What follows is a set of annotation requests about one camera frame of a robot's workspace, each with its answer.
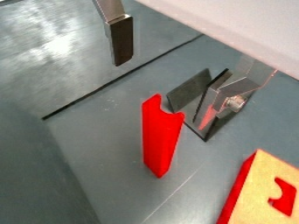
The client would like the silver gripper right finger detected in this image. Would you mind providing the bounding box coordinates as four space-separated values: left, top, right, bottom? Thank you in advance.
193 55 277 130

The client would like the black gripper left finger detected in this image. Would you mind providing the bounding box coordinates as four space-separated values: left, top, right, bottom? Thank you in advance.
92 0 134 67

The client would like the red shape sorter board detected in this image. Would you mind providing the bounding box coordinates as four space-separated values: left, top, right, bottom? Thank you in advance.
217 149 299 224

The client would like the red arch block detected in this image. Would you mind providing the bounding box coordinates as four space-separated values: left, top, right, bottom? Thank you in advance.
142 94 185 178

